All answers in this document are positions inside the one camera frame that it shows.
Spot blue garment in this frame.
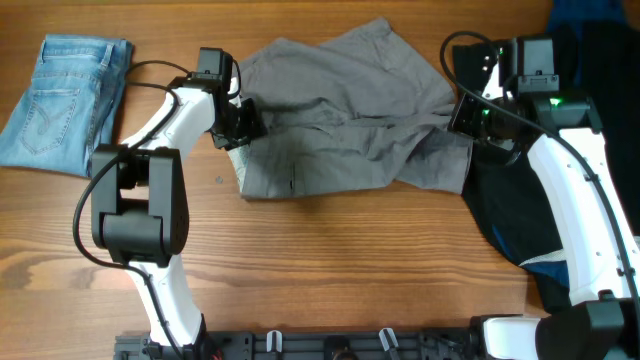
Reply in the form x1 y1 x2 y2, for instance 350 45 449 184
546 0 627 35

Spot grey shorts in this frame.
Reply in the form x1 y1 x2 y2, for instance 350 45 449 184
229 18 472 199

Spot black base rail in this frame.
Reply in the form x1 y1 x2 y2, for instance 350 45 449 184
113 328 490 360

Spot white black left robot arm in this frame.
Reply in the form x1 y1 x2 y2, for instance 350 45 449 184
74 47 266 359

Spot black shirt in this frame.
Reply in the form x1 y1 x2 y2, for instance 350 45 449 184
462 20 639 313

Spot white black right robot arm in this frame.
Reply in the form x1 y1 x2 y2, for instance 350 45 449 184
443 34 639 359

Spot folded blue denim jeans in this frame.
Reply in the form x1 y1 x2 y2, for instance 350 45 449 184
1 34 133 177

